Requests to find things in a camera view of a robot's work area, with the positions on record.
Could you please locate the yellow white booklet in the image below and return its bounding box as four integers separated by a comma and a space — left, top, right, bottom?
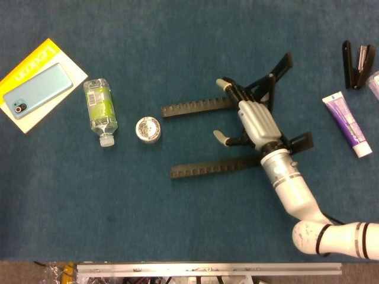
0, 37, 89, 134

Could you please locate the light blue smartphone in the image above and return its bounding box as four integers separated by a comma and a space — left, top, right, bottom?
2, 62, 74, 120

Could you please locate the clear plastic bag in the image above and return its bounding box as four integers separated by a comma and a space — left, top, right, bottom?
40, 262, 78, 284

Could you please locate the aluminium frame rail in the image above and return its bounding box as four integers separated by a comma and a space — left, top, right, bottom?
76, 262, 343, 279

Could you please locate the small round metal tin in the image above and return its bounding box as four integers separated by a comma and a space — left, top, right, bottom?
135, 116, 162, 145

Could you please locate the clear plastic card packet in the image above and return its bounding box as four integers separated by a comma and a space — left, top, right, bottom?
367, 70, 379, 100

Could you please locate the black folding laptop stand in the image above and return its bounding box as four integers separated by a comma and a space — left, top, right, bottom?
160, 52, 314, 182

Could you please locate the black stapler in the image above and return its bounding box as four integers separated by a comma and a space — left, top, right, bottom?
342, 40, 377, 89

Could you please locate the clear bottle green label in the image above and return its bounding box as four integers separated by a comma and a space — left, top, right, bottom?
83, 78, 119, 148

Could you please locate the purple white toothpaste tube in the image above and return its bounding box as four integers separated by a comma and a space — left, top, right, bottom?
322, 91, 373, 159

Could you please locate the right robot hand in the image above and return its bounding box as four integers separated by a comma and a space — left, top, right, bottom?
213, 77, 290, 154

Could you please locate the teal felt table cloth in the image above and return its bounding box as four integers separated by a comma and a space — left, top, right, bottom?
0, 0, 379, 263

